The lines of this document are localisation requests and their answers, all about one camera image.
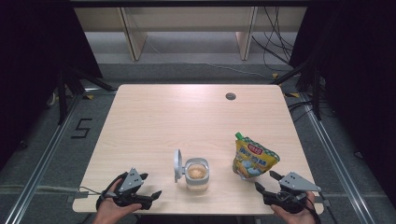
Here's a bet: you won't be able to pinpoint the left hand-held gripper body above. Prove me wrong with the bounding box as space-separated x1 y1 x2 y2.
106 167 153 210

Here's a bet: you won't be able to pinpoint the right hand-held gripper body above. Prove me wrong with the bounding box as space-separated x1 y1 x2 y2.
263 172 321 214

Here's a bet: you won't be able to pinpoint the yellow pouch with green cap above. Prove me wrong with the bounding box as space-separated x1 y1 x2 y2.
232 132 281 181

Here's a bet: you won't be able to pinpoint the clear jar with white lid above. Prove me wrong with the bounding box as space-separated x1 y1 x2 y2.
173 148 210 191

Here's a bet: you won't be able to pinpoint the person's right hand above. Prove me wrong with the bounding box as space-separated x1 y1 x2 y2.
270 191 317 224

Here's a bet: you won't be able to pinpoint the person's left hand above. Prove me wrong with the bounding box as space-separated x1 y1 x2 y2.
92 178 143 224

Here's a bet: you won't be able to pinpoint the black metal stand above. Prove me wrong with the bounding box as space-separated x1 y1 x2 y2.
57 66 116 125
270 59 323 120

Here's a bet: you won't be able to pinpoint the dark curtain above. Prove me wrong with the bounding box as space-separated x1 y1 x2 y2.
289 0 396 200
0 0 104 169

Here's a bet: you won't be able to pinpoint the beige desk with panel legs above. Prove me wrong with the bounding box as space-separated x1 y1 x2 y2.
74 6 307 62

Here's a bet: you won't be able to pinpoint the grey table corner bracket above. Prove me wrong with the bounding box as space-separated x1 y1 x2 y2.
66 190 90 203
317 195 331 208

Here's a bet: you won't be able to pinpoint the right gripper black wrist strap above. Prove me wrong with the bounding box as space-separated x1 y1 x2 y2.
306 194 322 224

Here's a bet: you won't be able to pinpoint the aluminium floor rail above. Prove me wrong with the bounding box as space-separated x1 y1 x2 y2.
300 92 375 224
4 92 85 224

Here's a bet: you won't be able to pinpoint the black floor cables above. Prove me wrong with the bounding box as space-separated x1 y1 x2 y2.
288 99 316 124

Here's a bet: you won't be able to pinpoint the grey floor cable cover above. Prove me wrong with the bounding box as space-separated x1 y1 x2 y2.
0 185 78 193

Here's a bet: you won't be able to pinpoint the white floor cable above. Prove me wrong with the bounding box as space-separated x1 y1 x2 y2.
146 40 272 78

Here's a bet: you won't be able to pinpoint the black hanging cable bundle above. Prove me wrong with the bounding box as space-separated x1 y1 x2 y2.
251 7 295 73

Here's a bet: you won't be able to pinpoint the black overhead frame bar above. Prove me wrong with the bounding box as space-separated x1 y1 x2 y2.
68 0 312 7

